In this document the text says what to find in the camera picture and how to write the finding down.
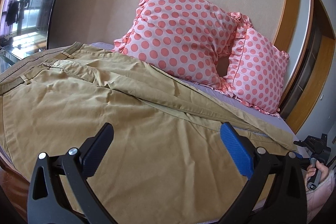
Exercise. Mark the left pink polka-dot pillow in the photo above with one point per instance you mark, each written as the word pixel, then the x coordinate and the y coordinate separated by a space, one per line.
pixel 184 38

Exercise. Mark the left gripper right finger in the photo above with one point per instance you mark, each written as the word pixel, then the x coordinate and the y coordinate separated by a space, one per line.
pixel 274 191

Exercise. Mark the khaki pants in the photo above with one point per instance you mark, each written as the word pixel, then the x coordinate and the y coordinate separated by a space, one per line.
pixel 166 164

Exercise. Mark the lavender bed sheet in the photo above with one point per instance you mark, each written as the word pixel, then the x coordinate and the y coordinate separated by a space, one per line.
pixel 274 120

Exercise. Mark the pink polka-dot pillow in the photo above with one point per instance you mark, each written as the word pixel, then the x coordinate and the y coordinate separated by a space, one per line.
pixel 256 69
pixel 184 38

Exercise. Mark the pink sleeve forearm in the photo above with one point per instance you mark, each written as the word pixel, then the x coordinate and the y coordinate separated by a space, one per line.
pixel 317 198

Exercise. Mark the right pink polka-dot pillow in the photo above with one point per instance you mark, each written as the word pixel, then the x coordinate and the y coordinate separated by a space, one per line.
pixel 256 69

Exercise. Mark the wooden headboard frame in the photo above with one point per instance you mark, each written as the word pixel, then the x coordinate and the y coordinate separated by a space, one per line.
pixel 288 21

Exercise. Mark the black framed mirror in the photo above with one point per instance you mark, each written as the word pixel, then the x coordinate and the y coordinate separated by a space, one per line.
pixel 25 26

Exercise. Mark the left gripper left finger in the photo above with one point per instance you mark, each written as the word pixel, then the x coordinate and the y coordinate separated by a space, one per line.
pixel 59 191

